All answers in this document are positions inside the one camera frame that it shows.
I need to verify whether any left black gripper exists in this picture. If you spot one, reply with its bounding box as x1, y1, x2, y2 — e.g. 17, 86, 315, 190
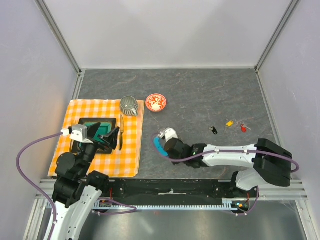
77, 121, 120, 176

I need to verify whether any blue tag keyring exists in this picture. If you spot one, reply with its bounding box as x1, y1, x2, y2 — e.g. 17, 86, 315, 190
153, 136, 169, 157

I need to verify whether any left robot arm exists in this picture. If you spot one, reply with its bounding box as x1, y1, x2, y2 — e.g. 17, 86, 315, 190
44, 122, 120, 240

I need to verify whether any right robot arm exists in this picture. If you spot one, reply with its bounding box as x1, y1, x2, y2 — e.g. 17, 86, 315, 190
162, 138, 293, 197

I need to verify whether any black teal square plate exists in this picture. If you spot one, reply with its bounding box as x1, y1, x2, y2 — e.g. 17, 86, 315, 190
70, 118, 117, 155

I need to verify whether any silver knife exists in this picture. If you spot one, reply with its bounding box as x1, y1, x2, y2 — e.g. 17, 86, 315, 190
119, 115, 125, 151

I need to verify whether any silver fork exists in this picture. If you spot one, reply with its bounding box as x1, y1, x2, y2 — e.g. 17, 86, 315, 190
68, 120, 76, 153

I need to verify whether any orange checkered cloth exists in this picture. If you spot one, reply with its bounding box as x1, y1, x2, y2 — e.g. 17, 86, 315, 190
62, 99, 145, 178

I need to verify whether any grey striped mug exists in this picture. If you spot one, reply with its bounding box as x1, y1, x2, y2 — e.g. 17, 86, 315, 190
120, 96, 139, 117

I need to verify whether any red white patterned bowl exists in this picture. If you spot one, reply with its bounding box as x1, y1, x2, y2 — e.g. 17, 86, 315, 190
145, 93, 167, 113

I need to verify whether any red tag key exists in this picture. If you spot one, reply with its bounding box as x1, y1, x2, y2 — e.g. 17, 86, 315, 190
240, 123, 251, 133

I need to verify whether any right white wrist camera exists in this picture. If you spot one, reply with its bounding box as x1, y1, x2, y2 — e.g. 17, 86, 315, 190
158, 127, 179, 142

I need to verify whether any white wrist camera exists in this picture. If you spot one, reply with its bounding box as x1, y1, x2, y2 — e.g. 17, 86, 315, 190
60, 124, 92, 144
158, 127, 179, 142

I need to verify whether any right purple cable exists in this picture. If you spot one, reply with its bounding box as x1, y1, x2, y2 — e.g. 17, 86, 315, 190
149, 133, 300, 217

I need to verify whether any purple cable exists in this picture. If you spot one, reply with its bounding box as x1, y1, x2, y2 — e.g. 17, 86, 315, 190
15, 131, 138, 240
149, 133, 300, 217

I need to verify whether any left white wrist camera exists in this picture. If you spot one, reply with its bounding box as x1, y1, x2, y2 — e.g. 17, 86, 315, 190
60, 124, 92, 144

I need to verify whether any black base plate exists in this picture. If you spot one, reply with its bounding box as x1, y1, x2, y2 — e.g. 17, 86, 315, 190
102, 178, 257, 206

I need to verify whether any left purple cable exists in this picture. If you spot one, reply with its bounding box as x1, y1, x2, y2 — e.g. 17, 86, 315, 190
15, 131, 138, 240

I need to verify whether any slotted cable duct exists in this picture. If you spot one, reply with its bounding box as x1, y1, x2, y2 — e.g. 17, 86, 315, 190
92, 199, 249, 211

